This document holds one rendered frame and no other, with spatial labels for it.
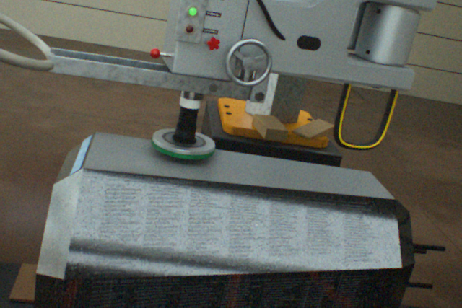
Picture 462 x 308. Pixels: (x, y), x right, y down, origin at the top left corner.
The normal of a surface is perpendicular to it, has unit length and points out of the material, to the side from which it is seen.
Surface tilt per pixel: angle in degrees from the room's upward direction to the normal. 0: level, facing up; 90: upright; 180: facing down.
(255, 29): 90
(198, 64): 90
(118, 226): 45
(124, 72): 90
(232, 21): 90
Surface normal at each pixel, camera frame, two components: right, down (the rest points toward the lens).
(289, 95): 0.57, 0.36
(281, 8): 0.26, 0.36
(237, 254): 0.25, -0.42
